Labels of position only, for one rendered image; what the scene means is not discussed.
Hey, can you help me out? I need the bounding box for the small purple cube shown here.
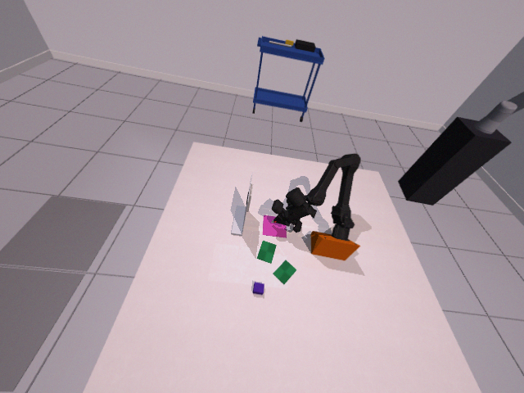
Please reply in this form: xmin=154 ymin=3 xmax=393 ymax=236
xmin=253 ymin=282 xmax=264 ymax=296

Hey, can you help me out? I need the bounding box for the magenta flat square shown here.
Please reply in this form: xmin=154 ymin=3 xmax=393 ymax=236
xmin=263 ymin=215 xmax=287 ymax=238

